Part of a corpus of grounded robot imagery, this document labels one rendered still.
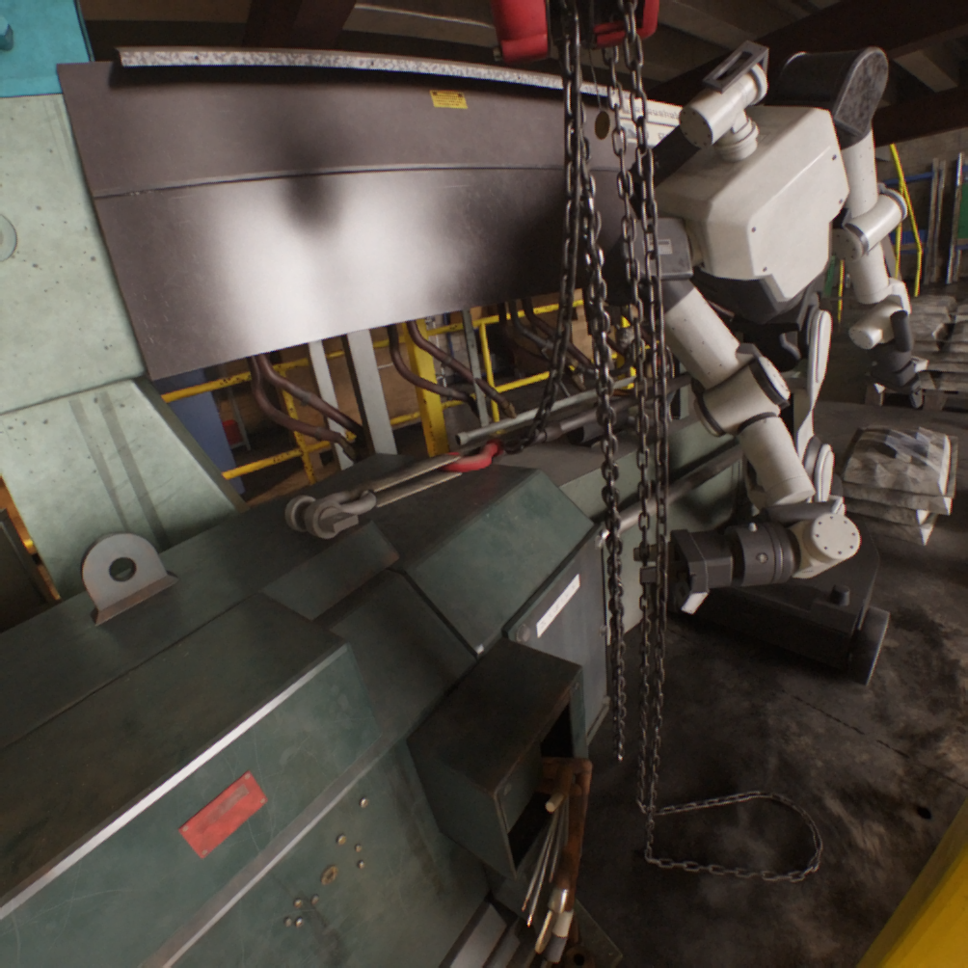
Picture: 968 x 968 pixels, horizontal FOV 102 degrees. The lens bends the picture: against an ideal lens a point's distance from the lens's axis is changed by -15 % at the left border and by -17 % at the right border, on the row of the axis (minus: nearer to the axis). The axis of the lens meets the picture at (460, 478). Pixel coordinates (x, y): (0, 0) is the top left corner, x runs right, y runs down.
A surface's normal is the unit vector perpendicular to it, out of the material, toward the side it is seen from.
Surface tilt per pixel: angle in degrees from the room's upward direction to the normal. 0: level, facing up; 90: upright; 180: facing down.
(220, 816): 90
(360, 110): 78
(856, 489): 61
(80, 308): 90
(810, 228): 109
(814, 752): 0
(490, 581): 45
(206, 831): 90
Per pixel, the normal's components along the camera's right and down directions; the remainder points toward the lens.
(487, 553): 0.43, -0.57
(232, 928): 0.77, 0.10
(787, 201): 0.29, 0.60
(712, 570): -0.16, 0.39
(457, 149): 0.48, 0.03
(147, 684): -0.18, -0.91
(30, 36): 0.52, 0.22
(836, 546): -0.24, -0.41
